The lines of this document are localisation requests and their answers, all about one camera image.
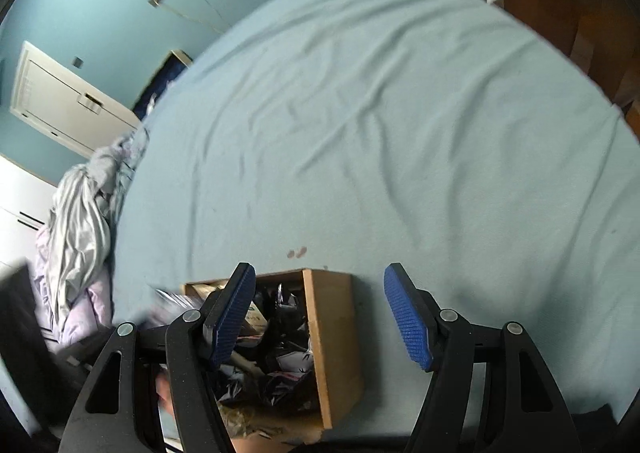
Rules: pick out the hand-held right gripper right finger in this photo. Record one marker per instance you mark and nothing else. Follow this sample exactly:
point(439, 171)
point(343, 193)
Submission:
point(410, 323)

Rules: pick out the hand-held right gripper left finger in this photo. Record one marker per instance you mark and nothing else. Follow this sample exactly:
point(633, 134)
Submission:
point(230, 318)

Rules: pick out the beige snack bag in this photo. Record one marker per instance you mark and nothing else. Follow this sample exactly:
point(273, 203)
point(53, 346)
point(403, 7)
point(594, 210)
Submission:
point(250, 420)
point(200, 290)

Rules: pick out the shiny single snack packet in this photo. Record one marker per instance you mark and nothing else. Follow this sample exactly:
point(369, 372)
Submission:
point(172, 305)

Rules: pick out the heap of black snack packets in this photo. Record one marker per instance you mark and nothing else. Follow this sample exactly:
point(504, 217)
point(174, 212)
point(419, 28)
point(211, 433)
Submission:
point(285, 363)

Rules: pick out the brown cardboard box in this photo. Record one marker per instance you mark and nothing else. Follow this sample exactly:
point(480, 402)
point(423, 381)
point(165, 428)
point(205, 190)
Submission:
point(335, 333)

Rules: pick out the white wardrobe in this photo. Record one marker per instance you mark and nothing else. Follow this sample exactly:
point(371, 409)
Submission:
point(20, 213)

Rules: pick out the crumpled grey blanket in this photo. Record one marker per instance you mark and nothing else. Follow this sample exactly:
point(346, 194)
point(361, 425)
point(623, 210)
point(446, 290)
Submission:
point(85, 213)

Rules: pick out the teal bed sheet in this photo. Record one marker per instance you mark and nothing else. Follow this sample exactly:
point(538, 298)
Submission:
point(400, 158)

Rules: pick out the white door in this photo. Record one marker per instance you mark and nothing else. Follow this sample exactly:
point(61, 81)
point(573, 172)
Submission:
point(65, 93)

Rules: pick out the dark framed picture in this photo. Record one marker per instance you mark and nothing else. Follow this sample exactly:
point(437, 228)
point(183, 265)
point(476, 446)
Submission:
point(160, 83)

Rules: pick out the wooden furniture frame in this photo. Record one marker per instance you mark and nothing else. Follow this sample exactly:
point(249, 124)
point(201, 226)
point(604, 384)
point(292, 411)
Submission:
point(550, 8)

